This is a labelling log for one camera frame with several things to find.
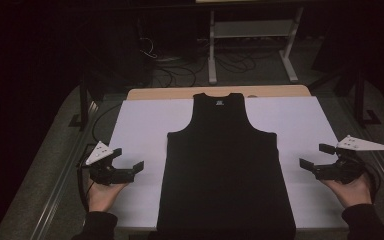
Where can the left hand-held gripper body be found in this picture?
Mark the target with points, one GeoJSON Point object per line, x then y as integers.
{"type": "Point", "coordinates": [111, 175]}

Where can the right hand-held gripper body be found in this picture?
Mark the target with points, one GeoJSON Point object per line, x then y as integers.
{"type": "Point", "coordinates": [343, 170]}

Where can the black tank top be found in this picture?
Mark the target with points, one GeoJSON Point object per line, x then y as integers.
{"type": "Point", "coordinates": [223, 166]}

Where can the person's left hand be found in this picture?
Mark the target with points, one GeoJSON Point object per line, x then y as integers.
{"type": "Point", "coordinates": [101, 196]}

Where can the person's right hand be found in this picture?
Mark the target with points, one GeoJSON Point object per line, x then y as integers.
{"type": "Point", "coordinates": [355, 193]}

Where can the black metal stand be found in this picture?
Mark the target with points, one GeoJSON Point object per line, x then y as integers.
{"type": "Point", "coordinates": [84, 106]}
{"type": "Point", "coordinates": [360, 100]}

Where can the white metal stand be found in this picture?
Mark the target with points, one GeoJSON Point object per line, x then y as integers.
{"type": "Point", "coordinates": [253, 29]}

